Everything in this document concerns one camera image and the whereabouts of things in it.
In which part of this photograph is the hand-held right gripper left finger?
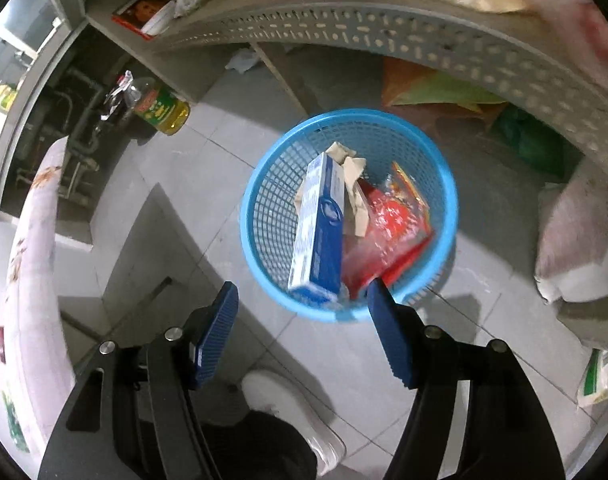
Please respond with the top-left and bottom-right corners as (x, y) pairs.
(38, 281), (241, 480)

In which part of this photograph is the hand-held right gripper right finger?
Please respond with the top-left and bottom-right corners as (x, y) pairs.
(366, 278), (566, 480)

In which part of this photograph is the clear red plastic wrapper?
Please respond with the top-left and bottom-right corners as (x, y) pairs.
(341, 182), (432, 301)

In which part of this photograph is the white printed cardboard box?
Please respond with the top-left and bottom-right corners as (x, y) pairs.
(288, 152), (347, 306)

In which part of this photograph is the beige paper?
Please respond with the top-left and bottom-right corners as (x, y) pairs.
(296, 142), (369, 238)

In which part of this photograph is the red yellow snack packet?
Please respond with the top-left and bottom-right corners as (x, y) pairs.
(389, 160), (432, 221)

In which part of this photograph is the blue plastic basket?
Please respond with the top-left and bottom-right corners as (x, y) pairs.
(240, 108), (459, 323)

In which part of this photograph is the white shoe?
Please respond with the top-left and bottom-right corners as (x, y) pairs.
(241, 370), (347, 476)

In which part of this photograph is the person's black trouser leg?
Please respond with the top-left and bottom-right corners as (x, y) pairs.
(199, 410), (319, 480)

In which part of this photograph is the floral tablecloth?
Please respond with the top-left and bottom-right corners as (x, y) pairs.
(0, 135), (77, 480)

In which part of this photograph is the white woven sack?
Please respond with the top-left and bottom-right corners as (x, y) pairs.
(534, 160), (608, 303)

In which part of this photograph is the white green packet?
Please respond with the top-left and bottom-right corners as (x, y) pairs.
(576, 347), (608, 411)

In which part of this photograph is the green plastic bag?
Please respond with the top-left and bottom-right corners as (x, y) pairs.
(491, 105), (582, 178)

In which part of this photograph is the grey drain pipe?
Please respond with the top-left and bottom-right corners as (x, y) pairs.
(14, 65), (102, 206)

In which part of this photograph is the cooking oil bottle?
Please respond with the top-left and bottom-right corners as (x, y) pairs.
(104, 71), (191, 136)

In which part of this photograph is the orange green sack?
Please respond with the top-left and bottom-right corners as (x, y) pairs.
(381, 57), (507, 121)

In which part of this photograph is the white tissue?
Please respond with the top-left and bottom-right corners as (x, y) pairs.
(225, 49), (259, 73)

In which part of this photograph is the grey perforated shelf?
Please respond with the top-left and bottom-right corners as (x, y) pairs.
(86, 0), (608, 201)

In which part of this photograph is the red book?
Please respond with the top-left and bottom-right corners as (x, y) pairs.
(111, 0), (177, 41)

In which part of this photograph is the pink white plastic bag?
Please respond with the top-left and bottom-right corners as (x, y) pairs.
(524, 0), (608, 76)

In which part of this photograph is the grey metal cabinet frame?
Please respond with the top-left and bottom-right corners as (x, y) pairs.
(0, 20), (89, 221)

